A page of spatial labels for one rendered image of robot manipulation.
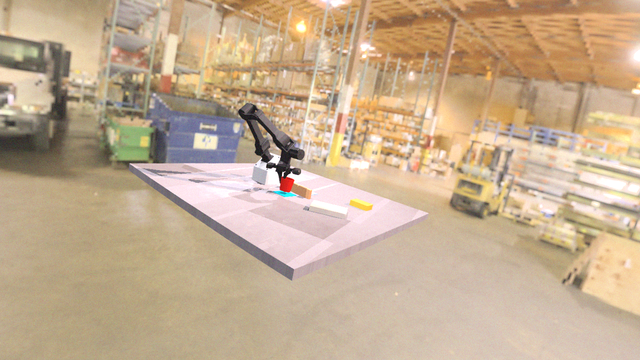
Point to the red cup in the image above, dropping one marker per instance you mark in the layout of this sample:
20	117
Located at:
286	184

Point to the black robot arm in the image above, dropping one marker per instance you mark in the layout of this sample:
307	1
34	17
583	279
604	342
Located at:
247	112

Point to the yellow flat box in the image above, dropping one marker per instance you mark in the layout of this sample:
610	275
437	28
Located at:
361	204

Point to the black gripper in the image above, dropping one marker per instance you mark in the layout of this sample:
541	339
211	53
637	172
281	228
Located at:
295	171

